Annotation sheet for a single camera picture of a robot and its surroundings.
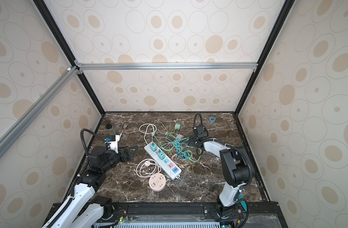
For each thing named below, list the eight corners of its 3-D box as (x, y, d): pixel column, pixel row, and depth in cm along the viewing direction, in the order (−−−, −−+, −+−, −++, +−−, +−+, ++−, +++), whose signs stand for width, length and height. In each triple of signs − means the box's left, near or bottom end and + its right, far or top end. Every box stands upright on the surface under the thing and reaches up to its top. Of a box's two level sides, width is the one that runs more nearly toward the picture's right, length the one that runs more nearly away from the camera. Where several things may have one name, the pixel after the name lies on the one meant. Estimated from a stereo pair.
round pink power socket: (148, 191, 82) (147, 189, 80) (150, 174, 88) (149, 173, 86) (165, 191, 82) (164, 189, 80) (166, 174, 88) (165, 173, 86)
